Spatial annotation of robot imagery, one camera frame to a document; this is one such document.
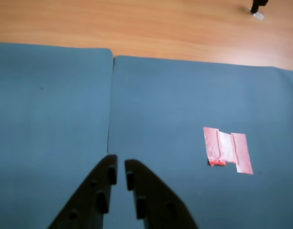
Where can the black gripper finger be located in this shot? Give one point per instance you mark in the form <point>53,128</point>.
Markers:
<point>158,202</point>
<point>89,195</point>

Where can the grey mat with box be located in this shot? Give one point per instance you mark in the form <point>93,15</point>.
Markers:
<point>53,107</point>

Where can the red tape patch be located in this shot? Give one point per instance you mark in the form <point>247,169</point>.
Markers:
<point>241,152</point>

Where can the grey mat with red patch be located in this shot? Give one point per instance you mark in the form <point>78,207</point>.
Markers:
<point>184,100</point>

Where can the clear tape piece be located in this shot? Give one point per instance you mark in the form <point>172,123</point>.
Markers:
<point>259,16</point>

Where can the black stand leg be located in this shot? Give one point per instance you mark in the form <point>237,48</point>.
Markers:
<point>257,4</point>

